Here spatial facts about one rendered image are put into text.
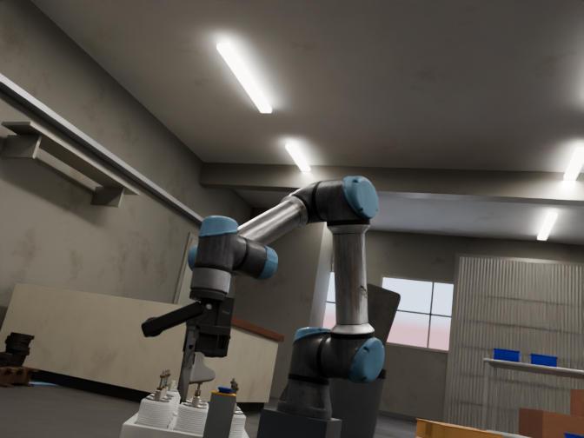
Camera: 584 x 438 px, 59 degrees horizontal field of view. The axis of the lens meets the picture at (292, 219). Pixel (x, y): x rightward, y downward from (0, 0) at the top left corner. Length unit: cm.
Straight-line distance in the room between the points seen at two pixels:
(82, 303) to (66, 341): 33
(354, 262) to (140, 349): 322
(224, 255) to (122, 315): 356
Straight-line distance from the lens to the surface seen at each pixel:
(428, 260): 981
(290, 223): 135
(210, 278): 99
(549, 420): 686
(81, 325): 477
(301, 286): 911
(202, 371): 96
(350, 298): 135
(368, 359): 135
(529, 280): 972
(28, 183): 555
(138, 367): 438
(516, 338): 953
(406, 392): 952
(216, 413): 155
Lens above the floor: 40
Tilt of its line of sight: 17 degrees up
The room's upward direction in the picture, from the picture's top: 10 degrees clockwise
